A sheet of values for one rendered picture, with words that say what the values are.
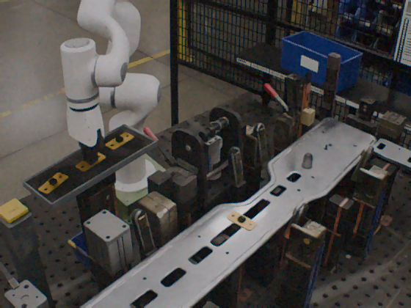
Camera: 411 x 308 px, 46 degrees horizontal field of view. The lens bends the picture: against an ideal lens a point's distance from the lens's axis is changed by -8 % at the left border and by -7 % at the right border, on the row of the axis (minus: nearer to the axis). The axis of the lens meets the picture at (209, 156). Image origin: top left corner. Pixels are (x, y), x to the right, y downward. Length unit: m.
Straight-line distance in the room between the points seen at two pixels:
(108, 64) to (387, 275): 1.14
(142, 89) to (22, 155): 2.08
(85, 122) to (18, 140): 2.52
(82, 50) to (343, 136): 1.01
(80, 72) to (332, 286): 1.03
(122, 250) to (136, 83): 0.58
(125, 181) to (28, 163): 1.72
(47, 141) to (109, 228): 2.48
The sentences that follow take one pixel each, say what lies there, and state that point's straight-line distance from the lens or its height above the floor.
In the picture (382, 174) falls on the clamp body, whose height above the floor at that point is 1.04.
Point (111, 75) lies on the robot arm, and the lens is 1.19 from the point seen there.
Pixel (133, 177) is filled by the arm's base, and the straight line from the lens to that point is 1.84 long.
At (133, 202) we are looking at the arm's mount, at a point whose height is 0.79.
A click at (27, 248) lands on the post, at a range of 1.33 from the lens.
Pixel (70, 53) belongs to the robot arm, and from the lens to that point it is 1.19.
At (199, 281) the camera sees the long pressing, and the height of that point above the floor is 1.00.
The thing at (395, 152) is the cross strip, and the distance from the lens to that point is 1.82.
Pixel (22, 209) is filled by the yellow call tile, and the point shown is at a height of 1.16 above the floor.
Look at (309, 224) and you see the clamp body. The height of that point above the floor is 1.04.
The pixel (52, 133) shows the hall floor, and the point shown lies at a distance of 3.76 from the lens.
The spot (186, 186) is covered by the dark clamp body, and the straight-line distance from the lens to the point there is 1.43.
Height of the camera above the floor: 1.96
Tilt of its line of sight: 35 degrees down
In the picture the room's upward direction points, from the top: 1 degrees clockwise
